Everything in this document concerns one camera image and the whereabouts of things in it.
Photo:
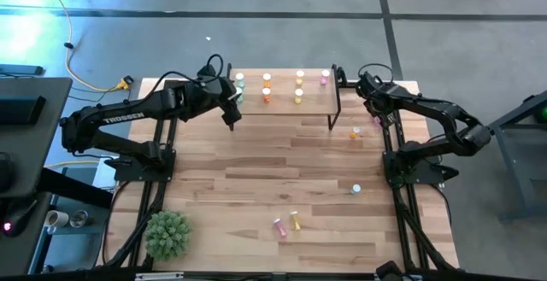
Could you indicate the black box on desk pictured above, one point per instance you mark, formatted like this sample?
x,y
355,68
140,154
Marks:
x,y
21,110

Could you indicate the pink medicine bottle white cap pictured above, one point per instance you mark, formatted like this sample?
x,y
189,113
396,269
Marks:
x,y
325,76
280,227
377,121

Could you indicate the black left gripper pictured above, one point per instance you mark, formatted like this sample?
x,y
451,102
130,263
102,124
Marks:
x,y
213,91

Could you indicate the yellow power plug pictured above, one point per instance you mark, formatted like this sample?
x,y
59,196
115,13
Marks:
x,y
124,83

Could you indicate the flat black bar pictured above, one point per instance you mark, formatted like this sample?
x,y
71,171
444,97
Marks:
x,y
19,70

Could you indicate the black desk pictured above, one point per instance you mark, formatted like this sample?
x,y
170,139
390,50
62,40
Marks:
x,y
38,144

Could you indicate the shiny metal cup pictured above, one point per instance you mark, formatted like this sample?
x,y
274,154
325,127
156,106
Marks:
x,y
79,218

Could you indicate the black aluminium table frame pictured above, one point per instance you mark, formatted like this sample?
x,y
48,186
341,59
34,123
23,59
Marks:
x,y
349,85

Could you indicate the white box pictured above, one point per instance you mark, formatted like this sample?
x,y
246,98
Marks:
x,y
102,174

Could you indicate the green artificial plant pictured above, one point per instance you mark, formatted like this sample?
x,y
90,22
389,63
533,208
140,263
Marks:
x,y
168,235

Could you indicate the white cup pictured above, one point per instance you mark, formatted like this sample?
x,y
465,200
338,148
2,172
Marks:
x,y
57,218

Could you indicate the black device with light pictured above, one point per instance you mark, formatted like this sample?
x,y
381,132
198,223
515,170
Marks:
x,y
17,219

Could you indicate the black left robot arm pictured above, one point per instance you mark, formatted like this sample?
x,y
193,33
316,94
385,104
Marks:
x,y
119,116

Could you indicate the black table clamp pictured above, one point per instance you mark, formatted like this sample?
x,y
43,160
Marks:
x,y
340,74

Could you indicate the wooden shelf black metal legs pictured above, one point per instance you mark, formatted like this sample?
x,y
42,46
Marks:
x,y
282,101

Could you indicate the dark grey side table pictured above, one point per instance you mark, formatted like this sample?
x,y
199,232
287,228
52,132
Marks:
x,y
525,165

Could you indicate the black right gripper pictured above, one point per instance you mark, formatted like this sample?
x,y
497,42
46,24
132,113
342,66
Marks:
x,y
376,91

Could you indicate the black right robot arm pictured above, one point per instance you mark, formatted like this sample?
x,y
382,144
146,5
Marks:
x,y
444,114

